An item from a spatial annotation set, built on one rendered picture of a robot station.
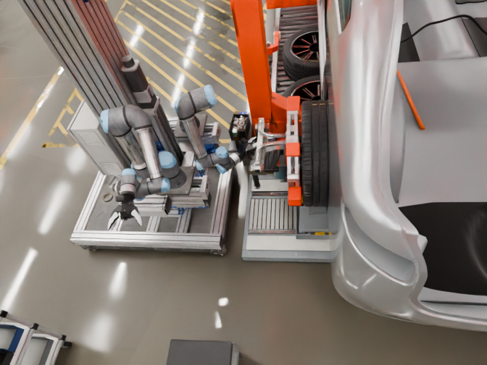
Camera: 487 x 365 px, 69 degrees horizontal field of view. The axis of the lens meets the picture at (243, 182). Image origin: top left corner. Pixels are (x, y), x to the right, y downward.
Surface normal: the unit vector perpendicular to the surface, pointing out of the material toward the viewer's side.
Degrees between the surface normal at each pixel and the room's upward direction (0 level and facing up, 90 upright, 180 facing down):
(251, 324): 0
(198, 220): 0
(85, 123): 0
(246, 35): 90
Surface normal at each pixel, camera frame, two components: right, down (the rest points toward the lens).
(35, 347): -0.15, -0.58
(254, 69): -0.09, 0.82
